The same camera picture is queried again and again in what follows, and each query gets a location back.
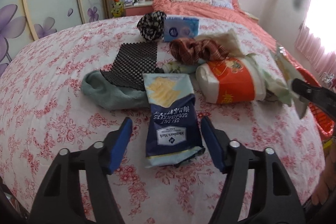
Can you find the blue tissue pack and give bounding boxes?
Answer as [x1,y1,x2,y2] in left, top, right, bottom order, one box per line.
[163,16,199,42]

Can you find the beige paper napkin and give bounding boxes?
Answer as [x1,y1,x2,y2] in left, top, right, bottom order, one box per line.
[195,28,245,57]

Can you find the blue soda cracker bag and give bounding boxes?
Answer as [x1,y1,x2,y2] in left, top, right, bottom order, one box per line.
[143,73,205,168]

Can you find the orange white tissue roll pack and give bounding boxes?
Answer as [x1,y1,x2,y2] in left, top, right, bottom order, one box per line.
[195,57,266,105]

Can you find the coral orange duvet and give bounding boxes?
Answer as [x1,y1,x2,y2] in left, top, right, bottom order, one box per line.
[152,0,300,67]

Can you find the pink curtain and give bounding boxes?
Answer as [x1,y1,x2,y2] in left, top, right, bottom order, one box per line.
[295,0,335,76]

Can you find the green smiley face towel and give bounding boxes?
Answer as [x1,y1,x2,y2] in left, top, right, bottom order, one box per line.
[81,71,149,110]

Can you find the black perforated anti-slip mat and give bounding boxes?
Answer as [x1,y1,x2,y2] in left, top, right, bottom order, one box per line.
[101,42,158,91]

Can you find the brown striped scrunchie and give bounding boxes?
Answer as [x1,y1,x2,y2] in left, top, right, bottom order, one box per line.
[169,38,229,65]

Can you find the floral hand cream tube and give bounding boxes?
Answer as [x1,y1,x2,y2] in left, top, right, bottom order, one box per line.
[154,61,200,74]

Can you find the orange plastic basket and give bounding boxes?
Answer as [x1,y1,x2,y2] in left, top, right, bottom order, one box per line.
[296,66,336,136]

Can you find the pink nightstand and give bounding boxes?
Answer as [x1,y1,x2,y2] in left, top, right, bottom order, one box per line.
[125,1,153,16]

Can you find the black floral scrunchie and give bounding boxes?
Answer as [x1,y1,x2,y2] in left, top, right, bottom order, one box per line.
[137,11,167,42]

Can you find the green wrapper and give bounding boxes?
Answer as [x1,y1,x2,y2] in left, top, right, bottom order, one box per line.
[251,44,308,119]

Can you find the floral pink white bedspread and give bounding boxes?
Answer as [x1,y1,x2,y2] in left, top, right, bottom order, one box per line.
[1,16,325,223]

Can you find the person's right hand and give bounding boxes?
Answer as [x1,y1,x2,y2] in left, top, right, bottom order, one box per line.
[311,143,335,205]

